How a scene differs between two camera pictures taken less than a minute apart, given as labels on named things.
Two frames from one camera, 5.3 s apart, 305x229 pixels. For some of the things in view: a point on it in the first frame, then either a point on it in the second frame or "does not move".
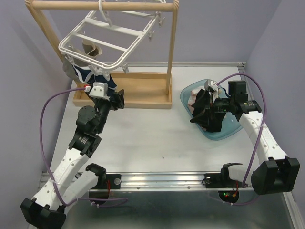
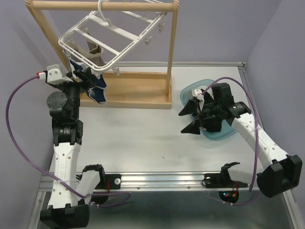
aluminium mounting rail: x=156 y=181 does not move
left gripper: x=119 y=103 to x=86 y=76
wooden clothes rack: x=140 y=90 does not move
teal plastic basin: x=231 y=125 does not move
